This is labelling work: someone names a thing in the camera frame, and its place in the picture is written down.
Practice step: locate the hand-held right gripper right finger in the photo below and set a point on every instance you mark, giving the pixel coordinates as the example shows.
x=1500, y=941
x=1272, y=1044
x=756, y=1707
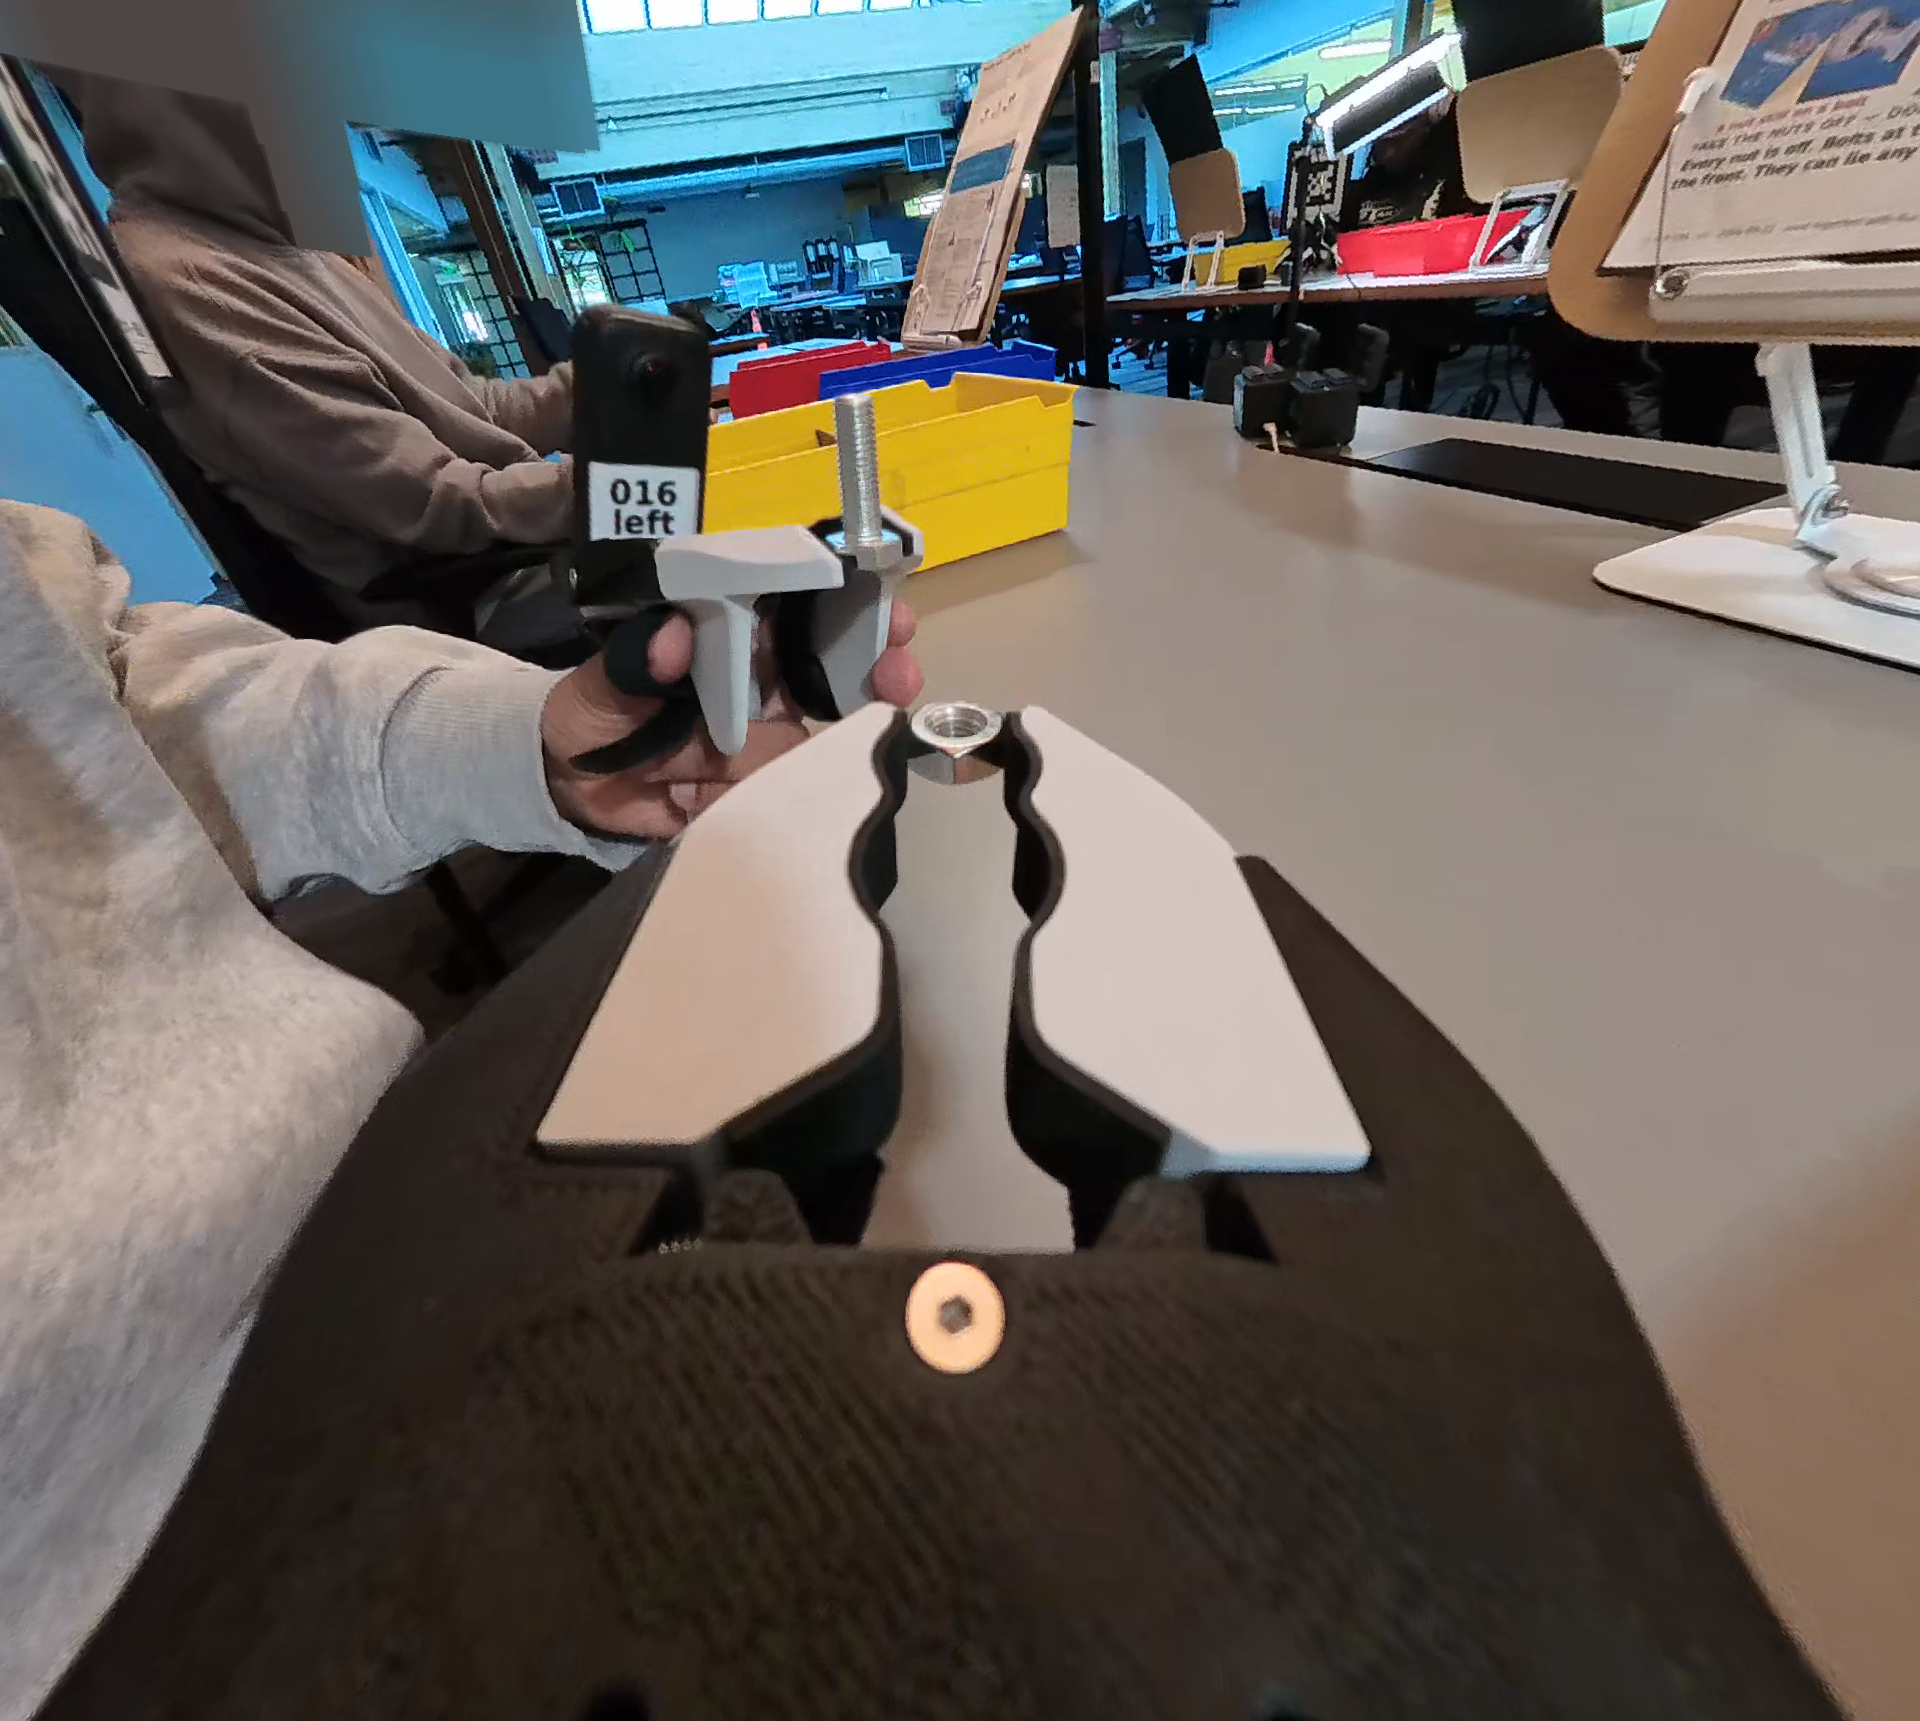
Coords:
x=1186, y=1001

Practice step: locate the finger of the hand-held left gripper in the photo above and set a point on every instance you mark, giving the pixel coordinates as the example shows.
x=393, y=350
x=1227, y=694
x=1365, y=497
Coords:
x=727, y=652
x=863, y=645

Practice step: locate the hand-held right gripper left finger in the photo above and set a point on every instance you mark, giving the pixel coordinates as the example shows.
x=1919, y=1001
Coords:
x=735, y=970

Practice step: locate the steel hex nut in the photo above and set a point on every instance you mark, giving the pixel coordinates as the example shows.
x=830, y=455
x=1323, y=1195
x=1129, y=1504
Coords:
x=948, y=764

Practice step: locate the steel bolt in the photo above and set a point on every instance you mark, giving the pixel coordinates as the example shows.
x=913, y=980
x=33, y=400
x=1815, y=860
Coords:
x=852, y=463

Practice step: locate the yellow plastic bin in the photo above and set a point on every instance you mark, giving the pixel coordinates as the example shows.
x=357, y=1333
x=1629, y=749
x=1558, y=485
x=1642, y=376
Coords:
x=1252, y=257
x=962, y=476

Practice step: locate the person's left forearm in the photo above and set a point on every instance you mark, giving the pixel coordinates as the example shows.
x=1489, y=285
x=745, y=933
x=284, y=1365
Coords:
x=345, y=764

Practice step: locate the grey desk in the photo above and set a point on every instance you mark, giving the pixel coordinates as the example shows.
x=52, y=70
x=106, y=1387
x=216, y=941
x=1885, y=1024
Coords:
x=1429, y=775

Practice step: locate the long wooden desk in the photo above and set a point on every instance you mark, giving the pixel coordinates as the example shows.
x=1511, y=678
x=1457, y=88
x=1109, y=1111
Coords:
x=1197, y=293

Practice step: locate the desk lamp light bar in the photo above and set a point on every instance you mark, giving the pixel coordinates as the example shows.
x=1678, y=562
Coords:
x=1384, y=94

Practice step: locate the person's left hand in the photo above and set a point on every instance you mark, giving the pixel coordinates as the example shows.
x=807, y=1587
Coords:
x=629, y=799

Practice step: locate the red plastic bin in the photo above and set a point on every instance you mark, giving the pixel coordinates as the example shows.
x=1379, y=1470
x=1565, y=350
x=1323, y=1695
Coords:
x=1429, y=243
x=795, y=376

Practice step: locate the black office chair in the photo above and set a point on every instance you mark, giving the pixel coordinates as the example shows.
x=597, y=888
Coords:
x=497, y=580

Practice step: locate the blue plastic bin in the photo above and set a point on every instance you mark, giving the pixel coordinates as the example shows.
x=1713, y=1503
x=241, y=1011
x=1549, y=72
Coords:
x=931, y=371

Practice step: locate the cardboard instruction board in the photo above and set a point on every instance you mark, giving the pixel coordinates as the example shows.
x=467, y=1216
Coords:
x=996, y=187

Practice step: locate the black battery charger block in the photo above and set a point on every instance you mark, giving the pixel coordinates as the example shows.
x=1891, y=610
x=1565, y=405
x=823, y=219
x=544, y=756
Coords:
x=1303, y=400

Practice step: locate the black pole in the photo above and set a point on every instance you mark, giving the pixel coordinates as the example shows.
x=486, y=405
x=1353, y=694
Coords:
x=1084, y=101

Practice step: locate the wooden board stand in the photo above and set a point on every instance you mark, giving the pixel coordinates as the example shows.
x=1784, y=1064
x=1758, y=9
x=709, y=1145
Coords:
x=1211, y=196
x=1537, y=125

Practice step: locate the fiducial marker board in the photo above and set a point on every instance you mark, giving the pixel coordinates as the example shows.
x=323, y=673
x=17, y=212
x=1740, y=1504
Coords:
x=1320, y=196

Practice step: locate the wooden document stand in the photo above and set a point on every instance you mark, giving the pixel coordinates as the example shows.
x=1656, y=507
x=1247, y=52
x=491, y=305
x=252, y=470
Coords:
x=1619, y=101

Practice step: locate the printed instruction sheet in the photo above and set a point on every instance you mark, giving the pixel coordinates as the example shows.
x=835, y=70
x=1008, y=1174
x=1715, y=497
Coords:
x=1835, y=70

